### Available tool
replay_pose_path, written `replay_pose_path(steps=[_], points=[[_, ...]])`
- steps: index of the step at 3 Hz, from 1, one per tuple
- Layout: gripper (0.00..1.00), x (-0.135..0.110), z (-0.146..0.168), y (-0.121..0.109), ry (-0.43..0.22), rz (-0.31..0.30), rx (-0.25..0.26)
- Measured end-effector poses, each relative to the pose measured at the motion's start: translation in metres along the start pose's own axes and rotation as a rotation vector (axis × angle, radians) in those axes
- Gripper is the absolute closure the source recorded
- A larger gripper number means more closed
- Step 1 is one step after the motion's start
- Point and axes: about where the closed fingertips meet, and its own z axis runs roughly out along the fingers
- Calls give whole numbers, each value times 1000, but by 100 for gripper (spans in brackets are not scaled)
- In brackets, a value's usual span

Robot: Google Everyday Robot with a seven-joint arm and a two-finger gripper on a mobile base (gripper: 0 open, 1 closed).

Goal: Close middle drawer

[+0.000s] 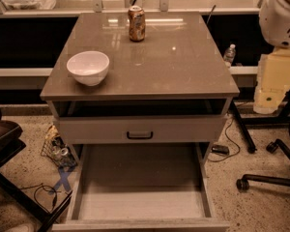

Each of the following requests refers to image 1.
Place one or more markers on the blue tape cross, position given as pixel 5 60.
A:
pixel 64 173

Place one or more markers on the black power adapter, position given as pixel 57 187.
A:
pixel 220 149

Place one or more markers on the dark chair at left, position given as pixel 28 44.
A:
pixel 28 169

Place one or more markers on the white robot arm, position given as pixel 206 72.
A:
pixel 273 76

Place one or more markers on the wire basket with bottles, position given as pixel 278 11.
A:
pixel 56 150

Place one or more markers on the clear plastic water bottle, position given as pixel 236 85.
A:
pixel 229 55

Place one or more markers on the black table leg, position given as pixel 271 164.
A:
pixel 251 148

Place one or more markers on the grey middle drawer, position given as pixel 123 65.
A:
pixel 166 129

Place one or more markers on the white bowl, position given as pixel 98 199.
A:
pixel 88 67

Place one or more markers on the black office chair base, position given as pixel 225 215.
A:
pixel 277 171

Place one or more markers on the grey drawer cabinet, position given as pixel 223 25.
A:
pixel 176 71

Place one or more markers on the black drawer handle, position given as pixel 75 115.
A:
pixel 139 135

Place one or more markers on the orange soda can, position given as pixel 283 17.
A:
pixel 137 26

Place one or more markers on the open bottom drawer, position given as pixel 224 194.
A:
pixel 141 188

